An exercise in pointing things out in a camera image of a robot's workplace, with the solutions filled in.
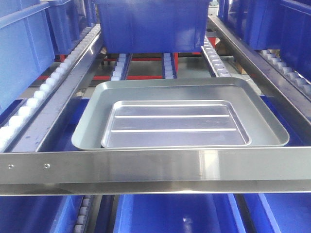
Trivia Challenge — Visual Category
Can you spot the small silver ribbed tray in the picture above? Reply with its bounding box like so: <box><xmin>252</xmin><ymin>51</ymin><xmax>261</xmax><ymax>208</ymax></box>
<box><xmin>101</xmin><ymin>100</ymin><xmax>251</xmax><ymax>148</ymax></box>

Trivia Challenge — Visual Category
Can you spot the blue bin below shelf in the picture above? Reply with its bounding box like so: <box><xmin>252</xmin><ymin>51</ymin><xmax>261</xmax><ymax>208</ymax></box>
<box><xmin>114</xmin><ymin>194</ymin><xmax>245</xmax><ymax>233</ymax></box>

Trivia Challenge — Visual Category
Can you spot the white roller conveyor rail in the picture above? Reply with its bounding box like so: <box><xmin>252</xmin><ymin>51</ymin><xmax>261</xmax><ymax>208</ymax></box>
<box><xmin>0</xmin><ymin>23</ymin><xmax>101</xmax><ymax>152</ymax></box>

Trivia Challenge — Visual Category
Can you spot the large blue plastic bin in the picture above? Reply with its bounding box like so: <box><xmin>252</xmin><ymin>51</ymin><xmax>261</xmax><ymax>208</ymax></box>
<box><xmin>95</xmin><ymin>0</ymin><xmax>209</xmax><ymax>53</ymax></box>

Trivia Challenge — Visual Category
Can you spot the large grey tray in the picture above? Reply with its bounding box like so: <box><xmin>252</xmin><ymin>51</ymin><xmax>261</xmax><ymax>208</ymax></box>
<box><xmin>72</xmin><ymin>77</ymin><xmax>290</xmax><ymax>150</ymax></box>

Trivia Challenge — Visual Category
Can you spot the steel shelf front beam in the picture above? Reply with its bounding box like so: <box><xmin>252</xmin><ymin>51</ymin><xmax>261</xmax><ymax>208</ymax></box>
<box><xmin>0</xmin><ymin>147</ymin><xmax>311</xmax><ymax>196</ymax></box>

